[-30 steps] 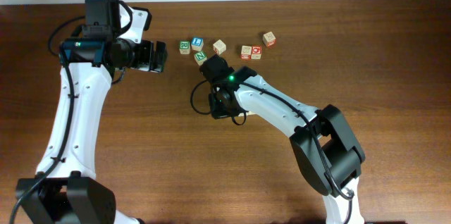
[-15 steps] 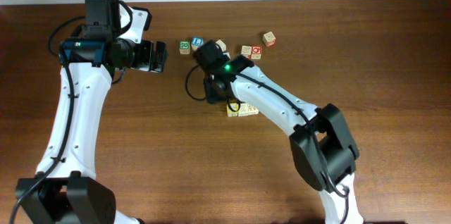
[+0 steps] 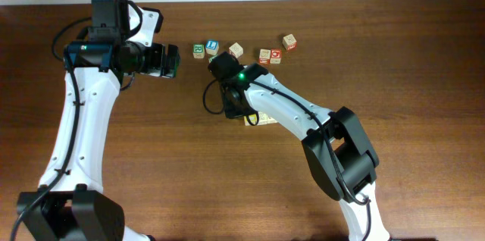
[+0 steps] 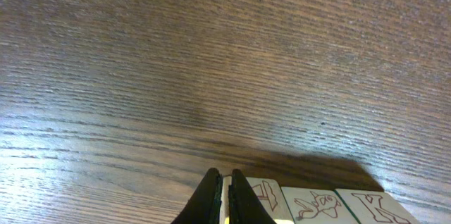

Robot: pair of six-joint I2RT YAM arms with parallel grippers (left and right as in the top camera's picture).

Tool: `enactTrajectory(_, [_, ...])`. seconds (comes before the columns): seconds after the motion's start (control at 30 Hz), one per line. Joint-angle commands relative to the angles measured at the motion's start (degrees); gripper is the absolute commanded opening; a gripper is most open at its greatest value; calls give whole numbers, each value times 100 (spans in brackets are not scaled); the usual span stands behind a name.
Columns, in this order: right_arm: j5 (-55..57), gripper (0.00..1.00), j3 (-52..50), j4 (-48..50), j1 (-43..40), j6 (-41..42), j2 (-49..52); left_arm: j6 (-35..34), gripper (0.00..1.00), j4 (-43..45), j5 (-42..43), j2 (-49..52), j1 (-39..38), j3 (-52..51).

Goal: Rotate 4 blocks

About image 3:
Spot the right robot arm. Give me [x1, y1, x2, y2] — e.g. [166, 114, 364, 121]
[208, 52, 391, 240]

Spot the green R letter block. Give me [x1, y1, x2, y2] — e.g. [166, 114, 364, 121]
[192, 44, 205, 59]

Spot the green edged plain block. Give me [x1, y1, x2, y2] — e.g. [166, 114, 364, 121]
[258, 112, 268, 125]

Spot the yellow framed wooden block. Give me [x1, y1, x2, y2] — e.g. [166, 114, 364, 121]
[244, 114, 259, 126]

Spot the number 2 wooden block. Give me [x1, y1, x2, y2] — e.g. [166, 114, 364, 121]
[229, 42, 243, 58]

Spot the beige engraved wooden block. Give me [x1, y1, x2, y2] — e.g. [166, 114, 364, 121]
[268, 117, 277, 124]

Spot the red O letter block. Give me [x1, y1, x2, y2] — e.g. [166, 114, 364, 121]
[270, 49, 282, 64]

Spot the blue L letter block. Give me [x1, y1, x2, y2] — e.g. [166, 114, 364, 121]
[205, 39, 219, 55]

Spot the red edged far block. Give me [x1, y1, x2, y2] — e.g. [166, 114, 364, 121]
[282, 34, 297, 51]

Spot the red snail picture block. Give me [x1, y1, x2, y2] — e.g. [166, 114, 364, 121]
[258, 49, 271, 64]

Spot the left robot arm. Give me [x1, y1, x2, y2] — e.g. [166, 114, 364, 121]
[13, 0, 180, 240]

